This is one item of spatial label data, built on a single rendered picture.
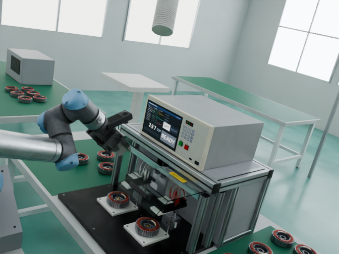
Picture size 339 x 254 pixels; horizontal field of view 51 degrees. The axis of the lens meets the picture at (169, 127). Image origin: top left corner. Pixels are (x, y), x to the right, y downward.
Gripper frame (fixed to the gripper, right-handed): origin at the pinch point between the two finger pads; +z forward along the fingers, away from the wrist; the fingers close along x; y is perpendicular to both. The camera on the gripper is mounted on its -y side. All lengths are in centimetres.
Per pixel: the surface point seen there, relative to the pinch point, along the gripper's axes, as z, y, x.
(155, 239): 38.2, 20.9, 10.5
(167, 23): 43, -95, -100
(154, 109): 16.4, -24.3, -22.2
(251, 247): 66, -4, 36
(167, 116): 16.5, -24.2, -12.2
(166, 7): 37, -103, -107
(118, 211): 35.5, 23.3, -13.6
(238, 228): 67, -8, 24
